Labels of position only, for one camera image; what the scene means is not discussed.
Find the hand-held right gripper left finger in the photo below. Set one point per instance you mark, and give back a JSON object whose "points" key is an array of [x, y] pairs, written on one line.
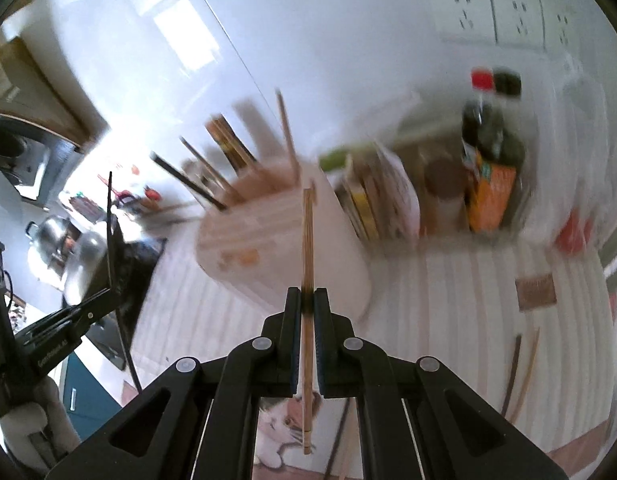
{"points": [[291, 340]]}

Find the cream cylindrical utensil holder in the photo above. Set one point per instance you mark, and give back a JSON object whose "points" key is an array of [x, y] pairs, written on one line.
{"points": [[338, 260]]}

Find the striped cat print mat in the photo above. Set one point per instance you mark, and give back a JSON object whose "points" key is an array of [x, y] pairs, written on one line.
{"points": [[438, 285]]}

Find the dark wooden chopstick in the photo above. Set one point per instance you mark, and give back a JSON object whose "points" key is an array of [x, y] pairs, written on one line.
{"points": [[340, 430], [511, 375], [188, 181]]}

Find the brown wooden chopstick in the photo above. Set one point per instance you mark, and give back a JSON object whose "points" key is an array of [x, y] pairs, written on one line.
{"points": [[307, 240]]}

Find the white wall socket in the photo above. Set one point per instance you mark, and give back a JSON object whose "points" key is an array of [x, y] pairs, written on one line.
{"points": [[461, 10], [518, 15], [563, 25]]}

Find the brown wall cabinet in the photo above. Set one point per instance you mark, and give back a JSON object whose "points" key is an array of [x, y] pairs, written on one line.
{"points": [[38, 85]]}

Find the light bamboo chopstick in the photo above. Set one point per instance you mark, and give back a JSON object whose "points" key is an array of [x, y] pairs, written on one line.
{"points": [[208, 170], [231, 142], [288, 135], [527, 370]]}

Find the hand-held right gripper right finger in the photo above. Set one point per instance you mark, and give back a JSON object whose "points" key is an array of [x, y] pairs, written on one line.
{"points": [[322, 340]]}

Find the red cap dark bottle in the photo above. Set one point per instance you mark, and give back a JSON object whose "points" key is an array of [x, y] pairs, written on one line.
{"points": [[481, 110]]}

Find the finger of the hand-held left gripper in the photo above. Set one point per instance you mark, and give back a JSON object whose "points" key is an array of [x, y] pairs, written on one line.
{"points": [[63, 335]]}

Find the red round object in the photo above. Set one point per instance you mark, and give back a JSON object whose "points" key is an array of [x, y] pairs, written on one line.
{"points": [[573, 235]]}

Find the black range hood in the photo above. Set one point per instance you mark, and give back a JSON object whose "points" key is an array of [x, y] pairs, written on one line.
{"points": [[18, 160]]}

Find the orange label bottle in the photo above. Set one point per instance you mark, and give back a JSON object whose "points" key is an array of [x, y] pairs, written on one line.
{"points": [[491, 195]]}

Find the black cap dark bottle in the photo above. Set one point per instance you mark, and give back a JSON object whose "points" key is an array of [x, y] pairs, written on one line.
{"points": [[508, 110]]}

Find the steel steamer pot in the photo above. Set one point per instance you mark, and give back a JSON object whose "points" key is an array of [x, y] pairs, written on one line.
{"points": [[48, 240]]}

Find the clear plastic bag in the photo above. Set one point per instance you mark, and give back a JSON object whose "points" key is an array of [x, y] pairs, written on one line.
{"points": [[578, 135]]}

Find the steel wok lid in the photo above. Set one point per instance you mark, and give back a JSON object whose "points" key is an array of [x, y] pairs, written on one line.
{"points": [[86, 260]]}

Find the blue kitchen cabinet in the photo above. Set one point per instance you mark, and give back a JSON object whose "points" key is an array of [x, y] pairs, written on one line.
{"points": [[88, 395]]}

